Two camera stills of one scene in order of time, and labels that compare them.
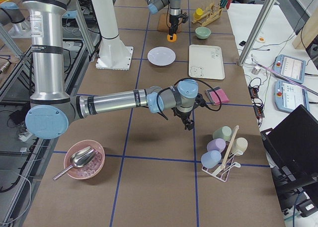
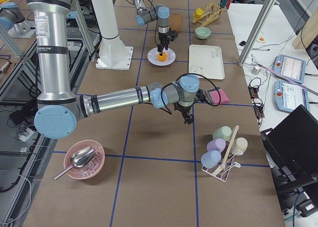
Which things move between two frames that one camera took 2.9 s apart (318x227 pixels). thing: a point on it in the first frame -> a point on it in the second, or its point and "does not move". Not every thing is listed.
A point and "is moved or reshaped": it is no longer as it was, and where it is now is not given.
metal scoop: [78, 159] does not move
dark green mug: [223, 2] does not move
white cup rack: [222, 171] does not move
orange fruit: [174, 39] is moved or reshaped
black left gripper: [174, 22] -> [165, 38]
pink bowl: [93, 169] does not move
